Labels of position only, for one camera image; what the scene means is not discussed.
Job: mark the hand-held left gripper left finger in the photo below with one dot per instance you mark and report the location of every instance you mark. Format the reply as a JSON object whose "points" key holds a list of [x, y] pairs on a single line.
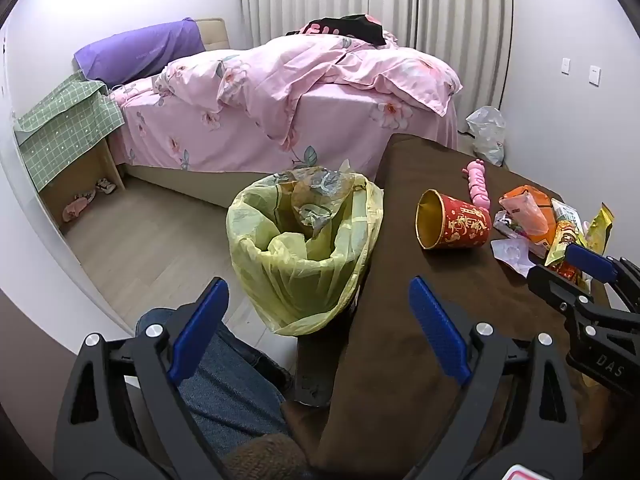
{"points": [[200, 330]]}

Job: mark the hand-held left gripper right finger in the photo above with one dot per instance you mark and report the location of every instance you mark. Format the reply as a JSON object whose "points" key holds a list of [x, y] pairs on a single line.
{"points": [[440, 330]]}

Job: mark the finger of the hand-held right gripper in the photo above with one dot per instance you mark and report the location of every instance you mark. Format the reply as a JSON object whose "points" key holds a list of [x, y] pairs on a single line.
{"points": [[555, 287], [590, 260]]}

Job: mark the yellow and red snack packet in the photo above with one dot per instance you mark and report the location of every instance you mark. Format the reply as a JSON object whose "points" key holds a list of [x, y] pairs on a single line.
{"points": [[562, 245]]}

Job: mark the green and white snack packet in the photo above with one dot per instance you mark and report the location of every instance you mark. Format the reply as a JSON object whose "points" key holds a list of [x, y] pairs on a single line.
{"points": [[567, 212]]}

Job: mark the orange snack bag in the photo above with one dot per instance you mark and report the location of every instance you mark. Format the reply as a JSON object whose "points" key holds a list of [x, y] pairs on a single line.
{"points": [[530, 210]]}

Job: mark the trash bin with yellow bag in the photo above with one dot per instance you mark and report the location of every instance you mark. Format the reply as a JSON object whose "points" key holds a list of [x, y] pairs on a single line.
{"points": [[300, 255]]}

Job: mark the golden yellow snack packet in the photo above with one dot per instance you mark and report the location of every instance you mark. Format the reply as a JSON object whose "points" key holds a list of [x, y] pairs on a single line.
{"points": [[600, 232]]}

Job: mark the white paper wrapper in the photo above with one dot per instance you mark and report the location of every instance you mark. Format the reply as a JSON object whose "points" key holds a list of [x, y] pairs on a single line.
{"points": [[512, 255]]}

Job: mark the person's leg in jeans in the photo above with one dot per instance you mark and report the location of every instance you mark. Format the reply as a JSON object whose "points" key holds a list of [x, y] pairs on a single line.
{"points": [[230, 385]]}

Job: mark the red paper cup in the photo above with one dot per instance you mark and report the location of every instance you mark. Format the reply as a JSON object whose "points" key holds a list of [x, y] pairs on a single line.
{"points": [[452, 227]]}

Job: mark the pink caterpillar toy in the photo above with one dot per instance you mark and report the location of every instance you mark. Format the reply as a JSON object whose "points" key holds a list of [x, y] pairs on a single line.
{"points": [[477, 182]]}

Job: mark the brown knitted sweater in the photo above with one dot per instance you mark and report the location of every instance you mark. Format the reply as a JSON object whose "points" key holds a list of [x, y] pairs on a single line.
{"points": [[265, 460]]}

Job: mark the white plastic bag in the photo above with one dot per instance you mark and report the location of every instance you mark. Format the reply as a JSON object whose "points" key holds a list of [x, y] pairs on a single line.
{"points": [[487, 132]]}

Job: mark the white and black slipper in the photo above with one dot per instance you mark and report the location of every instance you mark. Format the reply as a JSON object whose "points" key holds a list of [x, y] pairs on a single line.
{"points": [[105, 186]]}

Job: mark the pink slipper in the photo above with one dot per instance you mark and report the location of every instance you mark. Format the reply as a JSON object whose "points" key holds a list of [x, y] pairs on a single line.
{"points": [[77, 205]]}

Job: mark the wooden nightstand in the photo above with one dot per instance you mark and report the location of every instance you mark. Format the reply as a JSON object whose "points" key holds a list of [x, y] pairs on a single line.
{"points": [[85, 180]]}

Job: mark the bed with pink floral sheet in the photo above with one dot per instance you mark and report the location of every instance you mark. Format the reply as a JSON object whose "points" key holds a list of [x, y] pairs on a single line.
{"points": [[210, 130]]}

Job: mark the green checked cloth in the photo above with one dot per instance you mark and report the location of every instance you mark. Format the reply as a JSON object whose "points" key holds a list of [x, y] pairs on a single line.
{"points": [[65, 120]]}

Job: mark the pink floral duvet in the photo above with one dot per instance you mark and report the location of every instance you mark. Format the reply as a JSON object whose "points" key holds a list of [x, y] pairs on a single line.
{"points": [[300, 75]]}

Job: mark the purple pillow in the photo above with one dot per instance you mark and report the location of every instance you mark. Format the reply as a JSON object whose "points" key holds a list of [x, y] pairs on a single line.
{"points": [[135, 52]]}

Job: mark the beige headboard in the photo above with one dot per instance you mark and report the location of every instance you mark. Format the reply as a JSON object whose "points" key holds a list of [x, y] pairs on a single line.
{"points": [[215, 32]]}

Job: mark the black and pink garment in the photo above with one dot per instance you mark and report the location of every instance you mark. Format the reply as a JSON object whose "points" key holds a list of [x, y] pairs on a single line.
{"points": [[350, 27]]}

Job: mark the white pleated curtain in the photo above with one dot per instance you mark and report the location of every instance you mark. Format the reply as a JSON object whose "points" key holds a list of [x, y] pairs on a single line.
{"points": [[380, 0]]}

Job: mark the white wall switch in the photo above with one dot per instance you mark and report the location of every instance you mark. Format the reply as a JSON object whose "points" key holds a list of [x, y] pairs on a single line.
{"points": [[565, 66], [594, 76]]}

